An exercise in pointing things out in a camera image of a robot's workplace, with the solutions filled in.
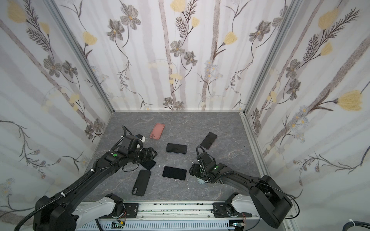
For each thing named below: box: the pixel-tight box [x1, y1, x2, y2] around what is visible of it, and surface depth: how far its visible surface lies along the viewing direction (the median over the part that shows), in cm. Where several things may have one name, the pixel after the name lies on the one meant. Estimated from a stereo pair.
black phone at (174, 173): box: [162, 166, 187, 181], surface depth 89 cm
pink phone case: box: [149, 123, 165, 141], surface depth 110 cm
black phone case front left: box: [131, 169, 152, 197], surface depth 85 cm
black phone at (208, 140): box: [200, 131, 218, 150], surface depth 106 cm
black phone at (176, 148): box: [165, 142, 188, 154], surface depth 100 cm
